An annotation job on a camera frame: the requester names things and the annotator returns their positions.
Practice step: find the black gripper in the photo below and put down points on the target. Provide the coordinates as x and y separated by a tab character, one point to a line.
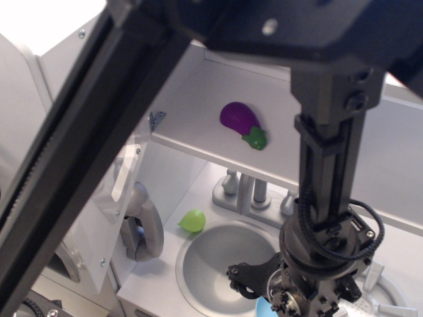
293	294

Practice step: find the white microwave door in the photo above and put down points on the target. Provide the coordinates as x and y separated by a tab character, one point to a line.
87	248

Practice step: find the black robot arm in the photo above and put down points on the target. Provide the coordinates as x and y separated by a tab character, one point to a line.
338	53

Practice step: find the blue plastic bowl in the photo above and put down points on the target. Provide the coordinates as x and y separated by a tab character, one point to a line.
263	308

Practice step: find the grey toy stove burner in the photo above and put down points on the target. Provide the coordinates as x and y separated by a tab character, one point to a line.
380	297

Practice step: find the grey toy sink basin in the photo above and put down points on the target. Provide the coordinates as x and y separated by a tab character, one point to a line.
204	258

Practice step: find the grey toy faucet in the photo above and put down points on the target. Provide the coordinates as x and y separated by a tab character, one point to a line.
251	197

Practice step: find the green toy pear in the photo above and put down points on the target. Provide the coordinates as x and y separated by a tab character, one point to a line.
193	221

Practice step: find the white toy kitchen cabinet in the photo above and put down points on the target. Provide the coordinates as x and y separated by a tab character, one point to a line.
190	150

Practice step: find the purple toy eggplant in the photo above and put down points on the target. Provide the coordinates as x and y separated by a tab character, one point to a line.
240	118

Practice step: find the grey toy fridge door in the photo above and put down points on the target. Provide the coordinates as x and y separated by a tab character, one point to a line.
29	85

